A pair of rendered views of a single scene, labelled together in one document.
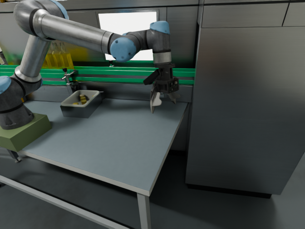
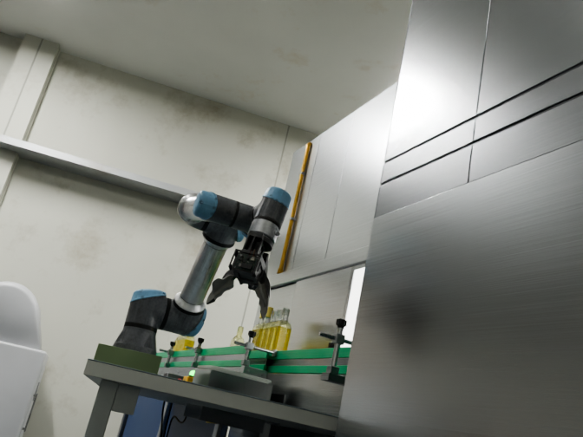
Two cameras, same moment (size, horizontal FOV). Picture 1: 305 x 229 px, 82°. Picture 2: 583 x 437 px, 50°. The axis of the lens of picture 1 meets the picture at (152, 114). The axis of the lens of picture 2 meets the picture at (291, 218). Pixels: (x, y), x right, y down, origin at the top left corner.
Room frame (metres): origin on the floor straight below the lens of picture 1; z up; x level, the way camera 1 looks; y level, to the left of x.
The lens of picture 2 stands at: (-0.07, -1.37, 0.68)
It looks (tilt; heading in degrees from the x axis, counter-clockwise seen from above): 19 degrees up; 56
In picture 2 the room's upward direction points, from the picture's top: 13 degrees clockwise
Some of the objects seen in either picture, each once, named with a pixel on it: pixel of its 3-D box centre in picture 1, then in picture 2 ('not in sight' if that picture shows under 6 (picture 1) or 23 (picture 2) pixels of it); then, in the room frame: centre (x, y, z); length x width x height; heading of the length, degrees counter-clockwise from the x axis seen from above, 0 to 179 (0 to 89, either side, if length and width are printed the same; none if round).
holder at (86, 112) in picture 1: (84, 102); (238, 390); (1.09, 0.46, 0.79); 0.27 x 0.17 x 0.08; 169
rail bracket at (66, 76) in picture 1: (69, 76); (254, 349); (1.18, 0.56, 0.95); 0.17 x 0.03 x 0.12; 169
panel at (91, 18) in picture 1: (98, 37); (344, 311); (1.41, 0.37, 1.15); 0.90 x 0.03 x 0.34; 79
